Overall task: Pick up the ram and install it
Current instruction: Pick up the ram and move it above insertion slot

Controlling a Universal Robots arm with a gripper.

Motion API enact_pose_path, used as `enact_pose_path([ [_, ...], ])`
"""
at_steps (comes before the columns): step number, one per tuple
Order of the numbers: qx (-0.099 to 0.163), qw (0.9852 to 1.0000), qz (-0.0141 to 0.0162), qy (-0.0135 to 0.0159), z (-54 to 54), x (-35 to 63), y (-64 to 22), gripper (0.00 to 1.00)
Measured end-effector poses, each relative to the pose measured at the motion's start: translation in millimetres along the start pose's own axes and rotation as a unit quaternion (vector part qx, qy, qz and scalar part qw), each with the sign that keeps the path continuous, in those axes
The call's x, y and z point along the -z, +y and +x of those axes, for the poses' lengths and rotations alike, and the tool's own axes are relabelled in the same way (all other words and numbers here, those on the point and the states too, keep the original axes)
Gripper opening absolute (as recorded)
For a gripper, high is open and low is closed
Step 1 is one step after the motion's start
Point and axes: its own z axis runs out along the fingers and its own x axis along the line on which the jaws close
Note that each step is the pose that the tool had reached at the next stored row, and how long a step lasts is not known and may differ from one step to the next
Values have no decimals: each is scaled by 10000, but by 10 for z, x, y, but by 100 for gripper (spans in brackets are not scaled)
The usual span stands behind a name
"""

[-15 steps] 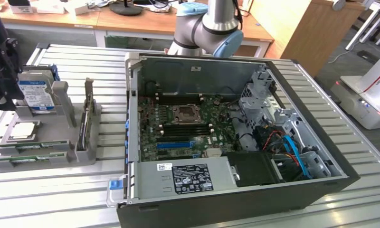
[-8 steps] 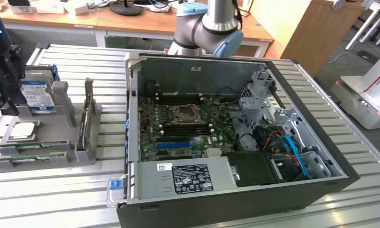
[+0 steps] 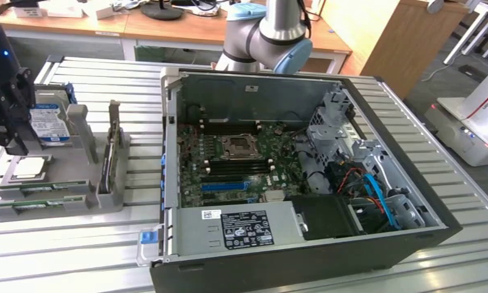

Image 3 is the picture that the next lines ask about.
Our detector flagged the green RAM stick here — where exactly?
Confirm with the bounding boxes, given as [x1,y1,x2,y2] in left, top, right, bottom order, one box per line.
[19,181,88,192]
[13,197,87,209]

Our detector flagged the black RAM slot bank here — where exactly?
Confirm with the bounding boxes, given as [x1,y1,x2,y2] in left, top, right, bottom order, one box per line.
[205,158,275,177]
[200,120,261,136]

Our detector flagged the hard disk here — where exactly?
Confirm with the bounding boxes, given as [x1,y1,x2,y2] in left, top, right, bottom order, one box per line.
[27,82,80,150]

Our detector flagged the white cardboard box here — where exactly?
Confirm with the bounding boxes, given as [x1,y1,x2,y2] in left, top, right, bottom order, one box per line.
[13,4,47,18]
[95,5,125,20]

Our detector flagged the silver CPU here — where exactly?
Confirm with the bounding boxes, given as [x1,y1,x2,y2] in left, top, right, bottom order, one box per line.
[9,156,51,181]

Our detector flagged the grey parts rack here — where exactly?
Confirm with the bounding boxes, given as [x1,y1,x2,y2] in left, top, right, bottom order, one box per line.
[0,99,132,224]

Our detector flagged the graphics card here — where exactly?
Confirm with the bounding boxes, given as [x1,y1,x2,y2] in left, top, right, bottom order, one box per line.
[97,99,125,195]

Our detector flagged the wooden desk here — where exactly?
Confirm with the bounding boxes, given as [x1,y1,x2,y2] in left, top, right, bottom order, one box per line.
[0,0,354,74]

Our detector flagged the black monitor stand base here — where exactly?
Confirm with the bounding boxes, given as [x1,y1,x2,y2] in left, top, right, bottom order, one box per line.
[141,0,199,21]

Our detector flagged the CPU socket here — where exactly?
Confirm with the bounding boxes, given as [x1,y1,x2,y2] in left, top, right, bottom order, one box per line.
[215,134,265,161]

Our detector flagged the blue expansion slot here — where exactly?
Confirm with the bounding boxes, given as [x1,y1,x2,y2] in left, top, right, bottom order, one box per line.
[200,181,245,193]

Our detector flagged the grey power supply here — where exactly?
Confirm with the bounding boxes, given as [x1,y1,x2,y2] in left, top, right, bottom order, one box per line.
[168,201,310,258]

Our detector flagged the green motherboard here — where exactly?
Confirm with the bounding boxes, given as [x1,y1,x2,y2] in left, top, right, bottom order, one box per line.
[175,121,311,209]

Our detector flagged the silver chipset heat sink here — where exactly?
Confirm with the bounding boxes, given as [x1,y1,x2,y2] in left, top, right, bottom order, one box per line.
[264,190,287,203]

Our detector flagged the black power supply label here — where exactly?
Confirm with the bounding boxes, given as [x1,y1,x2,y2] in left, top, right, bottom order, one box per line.
[220,209,276,251]

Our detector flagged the metal disk bay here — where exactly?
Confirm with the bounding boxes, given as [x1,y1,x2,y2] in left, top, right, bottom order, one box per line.
[307,88,376,196]

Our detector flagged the black open PC case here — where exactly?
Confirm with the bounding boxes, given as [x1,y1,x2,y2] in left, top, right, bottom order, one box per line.
[135,67,464,293]

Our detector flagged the wooden cabinet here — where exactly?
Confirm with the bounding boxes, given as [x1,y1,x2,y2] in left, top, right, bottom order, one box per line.
[320,0,471,99]

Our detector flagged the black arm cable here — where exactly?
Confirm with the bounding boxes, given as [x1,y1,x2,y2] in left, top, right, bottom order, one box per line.
[295,0,314,39]

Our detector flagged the red wire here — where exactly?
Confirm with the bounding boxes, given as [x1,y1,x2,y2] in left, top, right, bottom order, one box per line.
[347,167,387,212]

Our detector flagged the blue wire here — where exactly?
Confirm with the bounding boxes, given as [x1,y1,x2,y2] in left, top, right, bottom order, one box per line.
[364,172,403,230]

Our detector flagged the white table frame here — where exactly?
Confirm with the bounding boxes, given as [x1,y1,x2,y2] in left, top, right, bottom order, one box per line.
[443,0,488,65]

